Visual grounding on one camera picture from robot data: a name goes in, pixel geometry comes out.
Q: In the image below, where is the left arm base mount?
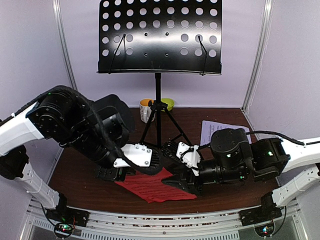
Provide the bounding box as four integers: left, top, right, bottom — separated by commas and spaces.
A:
45, 208, 90, 239

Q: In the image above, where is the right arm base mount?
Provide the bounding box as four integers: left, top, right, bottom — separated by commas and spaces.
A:
239, 207, 282, 238

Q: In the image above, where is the right aluminium frame post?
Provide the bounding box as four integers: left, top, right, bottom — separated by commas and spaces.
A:
242, 0, 275, 114

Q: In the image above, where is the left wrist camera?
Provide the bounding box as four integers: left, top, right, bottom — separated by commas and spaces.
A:
113, 143, 163, 175

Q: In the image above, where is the black music stand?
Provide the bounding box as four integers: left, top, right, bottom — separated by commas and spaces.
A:
97, 0, 223, 148

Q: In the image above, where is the red sheet music paper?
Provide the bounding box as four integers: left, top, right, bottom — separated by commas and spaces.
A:
115, 168, 197, 203

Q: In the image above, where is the white sheet music paper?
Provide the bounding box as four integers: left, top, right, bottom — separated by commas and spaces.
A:
200, 120, 250, 146

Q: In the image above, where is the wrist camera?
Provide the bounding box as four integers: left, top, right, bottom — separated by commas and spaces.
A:
161, 141, 201, 170
113, 143, 163, 175

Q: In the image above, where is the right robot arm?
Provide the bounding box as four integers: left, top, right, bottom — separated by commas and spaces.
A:
162, 128, 320, 196

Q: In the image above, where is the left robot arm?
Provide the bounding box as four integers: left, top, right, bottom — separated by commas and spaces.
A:
0, 85, 135, 222

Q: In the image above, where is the left aluminium frame post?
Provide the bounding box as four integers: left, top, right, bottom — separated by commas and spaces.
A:
51, 0, 78, 92

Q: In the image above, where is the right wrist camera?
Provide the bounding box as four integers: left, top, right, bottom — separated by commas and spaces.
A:
161, 141, 201, 170

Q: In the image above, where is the aluminium frame post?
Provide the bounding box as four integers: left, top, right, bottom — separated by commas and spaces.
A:
51, 0, 78, 92
242, 0, 275, 114

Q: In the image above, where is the green bowl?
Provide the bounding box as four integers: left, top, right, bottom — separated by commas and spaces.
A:
161, 98, 175, 112

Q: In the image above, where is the white floral mug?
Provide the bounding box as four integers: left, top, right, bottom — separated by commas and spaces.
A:
139, 98, 154, 124

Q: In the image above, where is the front aluminium rail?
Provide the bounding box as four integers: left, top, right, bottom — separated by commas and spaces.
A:
24, 209, 301, 240

